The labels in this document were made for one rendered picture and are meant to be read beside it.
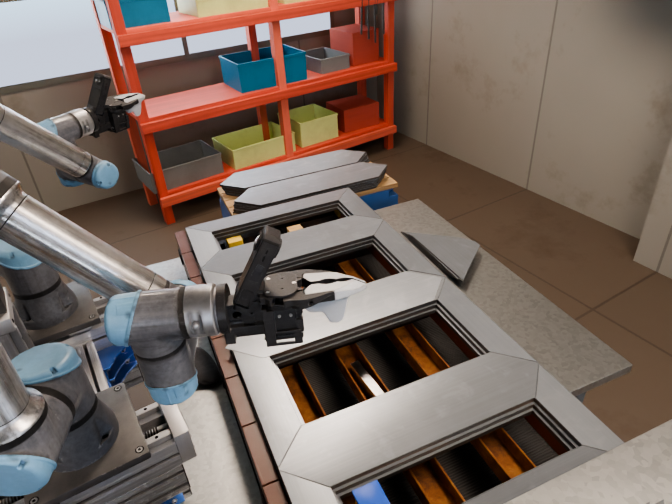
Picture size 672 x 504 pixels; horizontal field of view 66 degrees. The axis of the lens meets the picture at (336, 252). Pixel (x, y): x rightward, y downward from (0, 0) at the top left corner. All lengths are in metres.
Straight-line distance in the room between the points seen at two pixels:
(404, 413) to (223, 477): 0.51
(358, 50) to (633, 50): 2.07
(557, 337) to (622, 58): 2.30
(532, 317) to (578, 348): 0.18
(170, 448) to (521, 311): 1.18
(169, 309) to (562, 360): 1.26
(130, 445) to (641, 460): 0.96
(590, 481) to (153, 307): 0.79
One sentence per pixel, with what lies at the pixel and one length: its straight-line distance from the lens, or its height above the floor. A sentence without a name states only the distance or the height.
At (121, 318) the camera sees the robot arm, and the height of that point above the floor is 1.46.
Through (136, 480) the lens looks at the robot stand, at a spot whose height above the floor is 0.92.
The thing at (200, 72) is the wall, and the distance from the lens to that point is 4.70.
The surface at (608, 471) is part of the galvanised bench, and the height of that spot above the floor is 1.05.
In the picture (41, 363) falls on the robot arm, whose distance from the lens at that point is 1.07.
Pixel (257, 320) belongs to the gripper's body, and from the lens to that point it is 0.76.
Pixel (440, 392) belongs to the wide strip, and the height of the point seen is 0.85.
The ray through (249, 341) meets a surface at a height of 0.86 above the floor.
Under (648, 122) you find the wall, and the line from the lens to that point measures 3.71.
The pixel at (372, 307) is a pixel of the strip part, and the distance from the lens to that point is 1.65.
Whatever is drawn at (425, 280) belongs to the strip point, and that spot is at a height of 0.85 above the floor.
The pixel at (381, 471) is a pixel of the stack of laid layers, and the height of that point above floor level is 0.84.
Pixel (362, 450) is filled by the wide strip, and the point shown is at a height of 0.85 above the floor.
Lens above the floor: 1.90
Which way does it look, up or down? 33 degrees down
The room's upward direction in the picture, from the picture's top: 4 degrees counter-clockwise
